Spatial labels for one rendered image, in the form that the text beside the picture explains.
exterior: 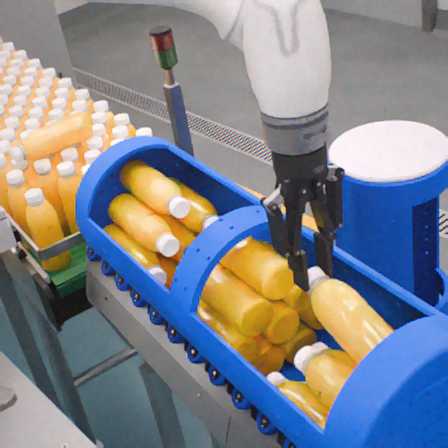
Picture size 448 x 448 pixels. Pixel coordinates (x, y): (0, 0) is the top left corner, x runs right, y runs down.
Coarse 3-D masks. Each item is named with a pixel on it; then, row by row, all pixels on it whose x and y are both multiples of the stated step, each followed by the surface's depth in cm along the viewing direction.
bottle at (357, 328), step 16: (320, 288) 113; (336, 288) 112; (352, 288) 114; (320, 304) 112; (336, 304) 111; (352, 304) 110; (320, 320) 113; (336, 320) 110; (352, 320) 109; (368, 320) 109; (336, 336) 111; (352, 336) 109; (368, 336) 107; (384, 336) 107; (352, 352) 109; (368, 352) 107
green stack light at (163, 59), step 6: (174, 48) 209; (156, 54) 209; (162, 54) 208; (168, 54) 209; (174, 54) 210; (156, 60) 210; (162, 60) 209; (168, 60) 209; (174, 60) 210; (156, 66) 212; (162, 66) 210; (168, 66) 210
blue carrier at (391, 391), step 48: (144, 144) 159; (96, 192) 163; (240, 192) 142; (96, 240) 156; (240, 240) 127; (144, 288) 142; (192, 288) 127; (384, 288) 125; (192, 336) 130; (432, 336) 101; (240, 384) 120; (384, 384) 97; (432, 384) 101; (288, 432) 111; (336, 432) 100; (384, 432) 99; (432, 432) 105
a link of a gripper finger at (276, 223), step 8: (264, 208) 107; (272, 208) 105; (272, 216) 106; (280, 216) 106; (272, 224) 108; (280, 224) 107; (272, 232) 109; (280, 232) 107; (272, 240) 110; (280, 240) 108; (280, 248) 109; (288, 248) 110; (288, 256) 110
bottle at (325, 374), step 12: (312, 360) 114; (324, 360) 112; (336, 360) 112; (312, 372) 112; (324, 372) 110; (336, 372) 110; (348, 372) 109; (312, 384) 112; (324, 384) 110; (336, 384) 108; (324, 396) 110
